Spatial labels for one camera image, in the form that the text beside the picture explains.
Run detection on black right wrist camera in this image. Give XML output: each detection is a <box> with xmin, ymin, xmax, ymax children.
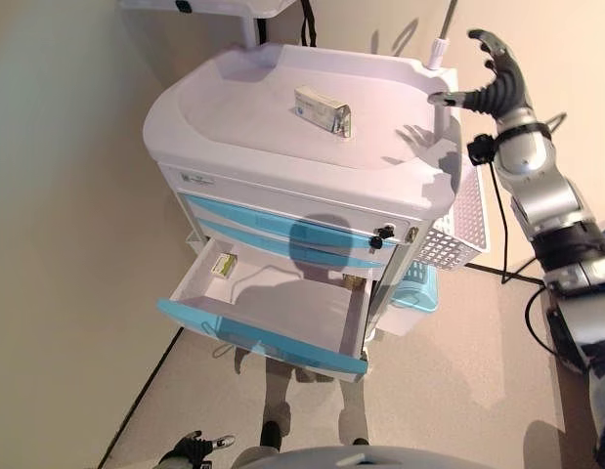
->
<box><xmin>466</xmin><ymin>132</ymin><xmax>497</xmax><ymax>167</ymax></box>

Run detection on white waste bin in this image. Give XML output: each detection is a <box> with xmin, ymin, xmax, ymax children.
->
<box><xmin>376</xmin><ymin>302</ymin><xmax>433</xmax><ymax>339</ymax></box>

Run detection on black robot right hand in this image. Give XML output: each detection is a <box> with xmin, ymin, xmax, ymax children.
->
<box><xmin>427</xmin><ymin>28</ymin><xmax>536</xmax><ymax>121</ymax></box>

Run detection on white perforated side basket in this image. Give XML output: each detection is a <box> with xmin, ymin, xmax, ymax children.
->
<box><xmin>412</xmin><ymin>168</ymin><xmax>494</xmax><ymax>272</ymax></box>

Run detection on metal IV pole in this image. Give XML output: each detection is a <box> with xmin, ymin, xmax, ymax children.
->
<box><xmin>425</xmin><ymin>0</ymin><xmax>460</xmax><ymax>70</ymax></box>

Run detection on black cart keys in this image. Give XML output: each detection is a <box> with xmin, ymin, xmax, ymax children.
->
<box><xmin>368</xmin><ymin>223</ymin><xmax>398</xmax><ymax>253</ymax></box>

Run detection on blue front cart drawer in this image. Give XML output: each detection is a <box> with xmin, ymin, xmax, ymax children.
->
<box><xmin>155</xmin><ymin>235</ymin><xmax>377</xmax><ymax>377</ymax></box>

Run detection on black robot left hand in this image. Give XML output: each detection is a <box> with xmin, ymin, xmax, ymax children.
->
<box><xmin>169</xmin><ymin>429</ymin><xmax>237</xmax><ymax>465</ymax></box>

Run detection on green white medicine box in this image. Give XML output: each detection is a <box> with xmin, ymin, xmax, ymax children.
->
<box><xmin>210</xmin><ymin>252</ymin><xmax>238</xmax><ymax>279</ymax></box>

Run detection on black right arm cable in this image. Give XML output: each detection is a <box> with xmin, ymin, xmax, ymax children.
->
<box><xmin>486</xmin><ymin>111</ymin><xmax>568</xmax><ymax>359</ymax></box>

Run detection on white side shelf board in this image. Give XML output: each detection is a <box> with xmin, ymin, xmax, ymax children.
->
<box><xmin>116</xmin><ymin>0</ymin><xmax>304</xmax><ymax>51</ymax></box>

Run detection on white blue medicine box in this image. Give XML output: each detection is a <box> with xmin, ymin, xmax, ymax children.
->
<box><xmin>292</xmin><ymin>85</ymin><xmax>354</xmax><ymax>140</ymax></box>

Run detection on white blue medical cart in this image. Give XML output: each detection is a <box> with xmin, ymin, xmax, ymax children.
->
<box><xmin>142</xmin><ymin>41</ymin><xmax>494</xmax><ymax>388</ymax></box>

